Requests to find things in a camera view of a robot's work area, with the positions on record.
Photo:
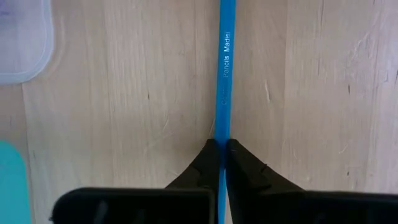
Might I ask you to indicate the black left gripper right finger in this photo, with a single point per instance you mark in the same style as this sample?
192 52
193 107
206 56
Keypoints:
295 208

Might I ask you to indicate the clear plastic bin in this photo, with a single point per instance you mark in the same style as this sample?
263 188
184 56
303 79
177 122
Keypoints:
21 40

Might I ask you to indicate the blue pencil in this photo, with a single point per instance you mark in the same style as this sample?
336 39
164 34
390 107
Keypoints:
226 77

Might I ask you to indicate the teal plastic bin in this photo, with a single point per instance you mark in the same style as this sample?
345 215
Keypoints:
12 186

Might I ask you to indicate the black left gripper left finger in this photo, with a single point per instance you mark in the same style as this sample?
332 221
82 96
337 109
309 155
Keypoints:
140 207

